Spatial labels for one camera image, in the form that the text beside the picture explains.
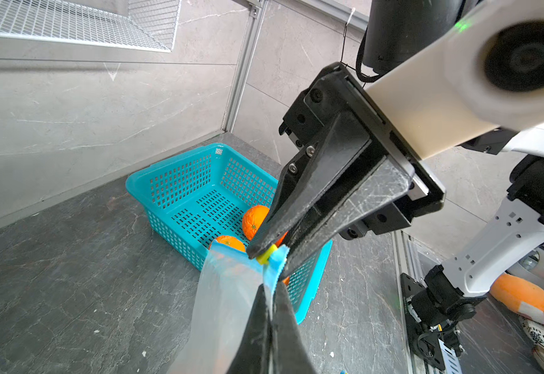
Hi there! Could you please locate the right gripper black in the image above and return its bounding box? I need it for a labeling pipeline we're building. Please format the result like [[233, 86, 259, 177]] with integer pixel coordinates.
[[247, 62, 445, 277]]

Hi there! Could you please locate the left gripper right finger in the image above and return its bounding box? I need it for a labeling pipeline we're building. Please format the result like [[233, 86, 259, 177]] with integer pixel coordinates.
[[271, 280, 317, 373]]

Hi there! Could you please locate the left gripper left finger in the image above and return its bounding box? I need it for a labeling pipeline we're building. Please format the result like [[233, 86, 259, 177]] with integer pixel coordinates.
[[227, 285, 271, 374]]

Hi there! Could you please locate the orange two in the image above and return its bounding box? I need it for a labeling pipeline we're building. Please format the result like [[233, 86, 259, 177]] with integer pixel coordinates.
[[208, 235, 246, 252]]

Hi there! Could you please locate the orange three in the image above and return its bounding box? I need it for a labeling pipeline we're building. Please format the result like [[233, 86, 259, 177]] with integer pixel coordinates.
[[242, 205, 270, 241]]

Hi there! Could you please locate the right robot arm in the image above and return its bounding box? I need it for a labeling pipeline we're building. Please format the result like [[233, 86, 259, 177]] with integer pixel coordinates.
[[231, 1, 544, 373]]

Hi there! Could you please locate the teal plastic basket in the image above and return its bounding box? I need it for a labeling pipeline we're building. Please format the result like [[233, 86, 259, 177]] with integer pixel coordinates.
[[125, 142, 334, 326]]

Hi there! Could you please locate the orange soft toy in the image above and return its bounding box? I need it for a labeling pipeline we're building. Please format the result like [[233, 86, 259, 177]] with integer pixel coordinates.
[[489, 274, 544, 325]]

